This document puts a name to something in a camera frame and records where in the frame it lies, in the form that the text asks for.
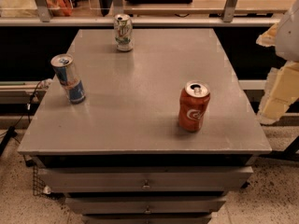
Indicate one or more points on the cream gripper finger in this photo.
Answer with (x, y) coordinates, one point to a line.
(268, 38)
(280, 91)

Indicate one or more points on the white green 7up can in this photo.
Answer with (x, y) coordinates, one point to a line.
(123, 29)

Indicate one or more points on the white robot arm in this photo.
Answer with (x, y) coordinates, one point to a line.
(287, 38)

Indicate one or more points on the orange soda can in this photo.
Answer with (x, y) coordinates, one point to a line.
(193, 102)

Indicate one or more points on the blue silver energy drink can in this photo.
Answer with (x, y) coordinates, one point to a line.
(66, 72)

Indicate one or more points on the metal shelf rack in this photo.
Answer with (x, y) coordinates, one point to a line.
(199, 13)

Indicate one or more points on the orange snack bag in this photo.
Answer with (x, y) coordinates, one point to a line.
(63, 5)

